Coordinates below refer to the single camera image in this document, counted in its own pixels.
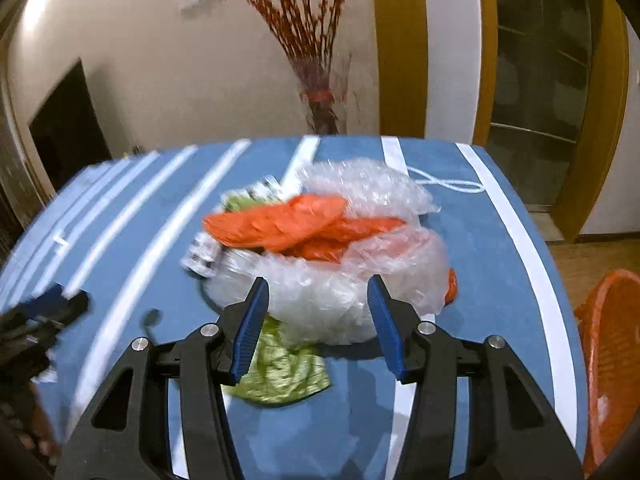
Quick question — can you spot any white translucent plastic bag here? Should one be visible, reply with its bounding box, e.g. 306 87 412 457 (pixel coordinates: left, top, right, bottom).
202 224 452 347

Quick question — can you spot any small orange plastic bag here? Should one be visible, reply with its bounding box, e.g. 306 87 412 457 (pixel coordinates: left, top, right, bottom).
203 194 405 263

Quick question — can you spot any blue white striped tablecloth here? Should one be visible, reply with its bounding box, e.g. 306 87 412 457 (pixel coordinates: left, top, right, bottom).
1 136 587 479

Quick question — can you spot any wooden framed glass door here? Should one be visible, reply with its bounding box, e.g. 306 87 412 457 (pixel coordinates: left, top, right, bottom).
474 0 629 242

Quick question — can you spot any orange plastic trash basket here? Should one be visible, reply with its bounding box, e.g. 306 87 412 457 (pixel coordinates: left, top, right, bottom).
575 269 639 474

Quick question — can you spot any clear bubble plastic bag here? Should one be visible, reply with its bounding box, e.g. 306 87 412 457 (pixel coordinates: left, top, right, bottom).
298 157 440 224

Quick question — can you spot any green plastic bag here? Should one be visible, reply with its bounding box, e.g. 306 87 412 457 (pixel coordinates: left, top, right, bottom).
224 315 331 406

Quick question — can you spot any black television screen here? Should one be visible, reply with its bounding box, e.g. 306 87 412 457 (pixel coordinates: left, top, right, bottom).
29 58 111 191

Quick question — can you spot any glass vase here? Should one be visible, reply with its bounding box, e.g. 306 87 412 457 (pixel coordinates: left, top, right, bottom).
292 52 352 136

